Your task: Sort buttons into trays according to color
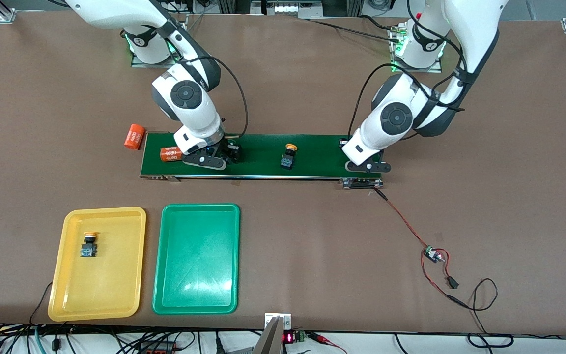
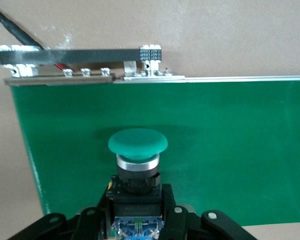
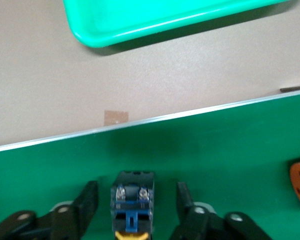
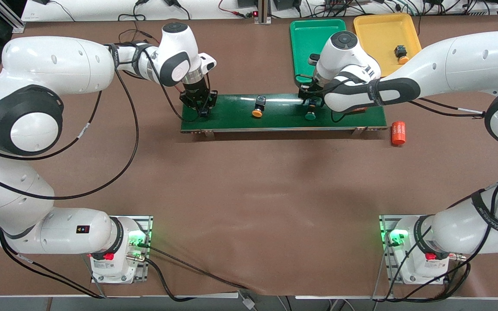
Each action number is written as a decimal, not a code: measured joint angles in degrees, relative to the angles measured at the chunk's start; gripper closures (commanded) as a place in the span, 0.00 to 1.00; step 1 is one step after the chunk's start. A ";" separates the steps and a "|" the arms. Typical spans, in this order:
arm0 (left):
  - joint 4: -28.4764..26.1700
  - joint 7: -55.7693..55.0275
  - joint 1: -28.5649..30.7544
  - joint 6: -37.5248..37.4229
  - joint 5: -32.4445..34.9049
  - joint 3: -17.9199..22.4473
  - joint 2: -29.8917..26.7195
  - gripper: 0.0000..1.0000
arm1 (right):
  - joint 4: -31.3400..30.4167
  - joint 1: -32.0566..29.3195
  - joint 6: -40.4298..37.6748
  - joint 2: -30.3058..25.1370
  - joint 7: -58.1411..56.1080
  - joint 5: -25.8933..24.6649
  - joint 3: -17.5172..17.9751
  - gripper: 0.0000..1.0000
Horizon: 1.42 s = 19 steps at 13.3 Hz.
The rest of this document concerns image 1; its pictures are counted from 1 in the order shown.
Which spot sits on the black plug connector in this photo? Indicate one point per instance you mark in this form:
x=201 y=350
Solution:
x=453 y=282

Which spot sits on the yellow plastic tray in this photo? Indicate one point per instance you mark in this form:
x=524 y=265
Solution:
x=96 y=285

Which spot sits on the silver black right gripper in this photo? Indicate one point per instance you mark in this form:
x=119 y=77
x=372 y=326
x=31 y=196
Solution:
x=229 y=149

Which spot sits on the silver camera mount bracket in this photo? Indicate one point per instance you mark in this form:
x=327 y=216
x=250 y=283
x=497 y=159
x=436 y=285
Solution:
x=270 y=339

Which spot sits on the red clip lead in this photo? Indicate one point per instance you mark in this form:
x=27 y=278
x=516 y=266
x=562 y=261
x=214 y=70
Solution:
x=325 y=339

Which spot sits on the green plastic tray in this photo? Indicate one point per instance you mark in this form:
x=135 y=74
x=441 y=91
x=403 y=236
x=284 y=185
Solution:
x=197 y=260

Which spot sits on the red digit display module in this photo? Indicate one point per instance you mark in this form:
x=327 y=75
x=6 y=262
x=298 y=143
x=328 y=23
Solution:
x=288 y=338

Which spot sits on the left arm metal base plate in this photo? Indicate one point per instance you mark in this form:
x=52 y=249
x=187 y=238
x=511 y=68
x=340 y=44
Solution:
x=401 y=69

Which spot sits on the green conveyor belt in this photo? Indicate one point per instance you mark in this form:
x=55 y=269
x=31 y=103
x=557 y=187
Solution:
x=263 y=164

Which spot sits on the yellow mushroom push button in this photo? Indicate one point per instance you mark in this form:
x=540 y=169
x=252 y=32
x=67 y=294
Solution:
x=288 y=161
x=88 y=250

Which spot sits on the red black power strip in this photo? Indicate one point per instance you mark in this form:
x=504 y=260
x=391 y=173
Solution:
x=157 y=348

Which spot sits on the small motor controller board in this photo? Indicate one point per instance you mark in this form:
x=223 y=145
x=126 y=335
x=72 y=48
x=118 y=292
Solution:
x=430 y=253

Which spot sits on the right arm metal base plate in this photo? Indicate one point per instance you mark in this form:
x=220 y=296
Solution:
x=155 y=65

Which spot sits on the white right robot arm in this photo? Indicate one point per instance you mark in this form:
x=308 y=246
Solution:
x=187 y=113

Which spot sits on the orange cylinder with white print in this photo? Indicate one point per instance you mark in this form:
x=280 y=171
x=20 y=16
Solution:
x=170 y=155
x=134 y=137

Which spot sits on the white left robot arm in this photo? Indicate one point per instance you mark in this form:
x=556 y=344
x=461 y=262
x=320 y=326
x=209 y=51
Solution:
x=396 y=118

